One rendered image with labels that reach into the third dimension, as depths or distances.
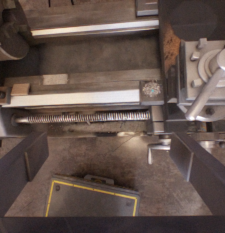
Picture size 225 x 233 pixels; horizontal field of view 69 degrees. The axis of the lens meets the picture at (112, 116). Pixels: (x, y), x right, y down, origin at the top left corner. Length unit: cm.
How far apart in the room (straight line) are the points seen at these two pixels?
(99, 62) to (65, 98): 30
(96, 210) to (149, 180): 56
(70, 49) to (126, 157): 105
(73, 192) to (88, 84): 87
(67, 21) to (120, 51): 31
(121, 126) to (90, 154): 57
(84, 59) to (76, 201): 101
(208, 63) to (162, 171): 126
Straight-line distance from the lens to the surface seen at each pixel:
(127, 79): 79
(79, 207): 141
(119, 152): 159
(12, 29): 69
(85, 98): 79
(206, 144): 75
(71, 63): 100
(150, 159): 92
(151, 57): 97
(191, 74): 51
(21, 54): 76
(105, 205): 137
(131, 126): 118
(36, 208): 193
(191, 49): 54
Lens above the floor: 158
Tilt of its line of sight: 81 degrees down
